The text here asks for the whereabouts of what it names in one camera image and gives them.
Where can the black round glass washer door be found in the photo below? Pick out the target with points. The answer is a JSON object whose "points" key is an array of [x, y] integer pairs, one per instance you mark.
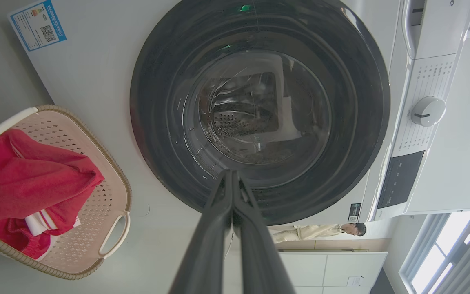
{"points": [[157, 122]]}

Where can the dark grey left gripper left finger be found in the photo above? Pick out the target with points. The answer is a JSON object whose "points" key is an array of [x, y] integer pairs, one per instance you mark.
{"points": [[206, 253]]}

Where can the black washer display panel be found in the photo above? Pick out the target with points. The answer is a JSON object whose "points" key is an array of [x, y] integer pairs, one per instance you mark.
{"points": [[400, 179]]}

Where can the blue energy label sticker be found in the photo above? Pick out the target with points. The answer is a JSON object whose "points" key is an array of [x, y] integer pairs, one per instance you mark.
{"points": [[35, 26]]}

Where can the white cabinet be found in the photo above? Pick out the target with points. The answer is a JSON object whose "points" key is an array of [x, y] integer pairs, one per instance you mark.
{"points": [[329, 271]]}

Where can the white detergent drawer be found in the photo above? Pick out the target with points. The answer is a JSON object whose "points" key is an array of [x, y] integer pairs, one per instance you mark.
{"points": [[439, 28]]}

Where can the person in beige clothes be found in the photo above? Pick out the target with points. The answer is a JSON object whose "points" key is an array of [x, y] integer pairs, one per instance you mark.
{"points": [[312, 232]]}

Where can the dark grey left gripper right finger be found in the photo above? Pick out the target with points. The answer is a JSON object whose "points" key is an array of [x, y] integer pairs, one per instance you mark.
{"points": [[259, 261]]}

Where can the cream perforated laundry basket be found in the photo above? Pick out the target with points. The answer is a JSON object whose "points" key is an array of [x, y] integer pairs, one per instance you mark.
{"points": [[104, 196]]}

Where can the window with grey frame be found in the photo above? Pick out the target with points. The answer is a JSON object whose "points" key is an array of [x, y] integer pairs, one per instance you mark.
{"points": [[455, 253]]}

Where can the white washer control dial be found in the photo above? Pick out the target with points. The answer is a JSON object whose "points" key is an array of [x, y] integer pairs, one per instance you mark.
{"points": [[428, 111]]}

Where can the red jersey with striped trim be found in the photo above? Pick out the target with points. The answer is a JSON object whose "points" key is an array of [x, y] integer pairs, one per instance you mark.
{"points": [[35, 179]]}

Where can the white front-load washing machine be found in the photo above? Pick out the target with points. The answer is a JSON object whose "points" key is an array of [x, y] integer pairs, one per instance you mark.
{"points": [[96, 69]]}

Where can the red shorts with white band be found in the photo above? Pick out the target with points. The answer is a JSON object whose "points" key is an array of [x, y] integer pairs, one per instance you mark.
{"points": [[39, 222]]}

